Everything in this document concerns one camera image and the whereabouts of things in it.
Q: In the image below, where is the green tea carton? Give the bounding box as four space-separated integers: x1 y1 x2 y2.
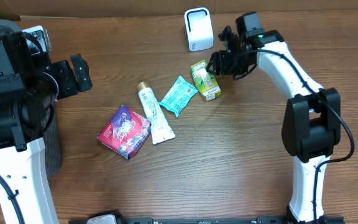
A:
191 60 221 101

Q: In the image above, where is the teal wet wipes pack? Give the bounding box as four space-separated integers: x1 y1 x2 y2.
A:
159 76 198 118

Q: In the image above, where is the purple Carefree pad pack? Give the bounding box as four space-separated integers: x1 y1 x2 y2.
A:
98 105 151 160

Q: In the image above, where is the white tube gold cap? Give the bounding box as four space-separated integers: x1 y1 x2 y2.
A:
136 82 175 145

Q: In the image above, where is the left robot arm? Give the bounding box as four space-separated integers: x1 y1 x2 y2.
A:
0 26 92 223

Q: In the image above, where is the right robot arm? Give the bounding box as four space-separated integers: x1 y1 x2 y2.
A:
206 12 344 223

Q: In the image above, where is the white barcode scanner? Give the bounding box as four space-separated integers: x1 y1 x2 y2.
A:
184 7 214 52

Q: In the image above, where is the grey plastic basket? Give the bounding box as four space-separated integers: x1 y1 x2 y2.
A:
0 20 62 177

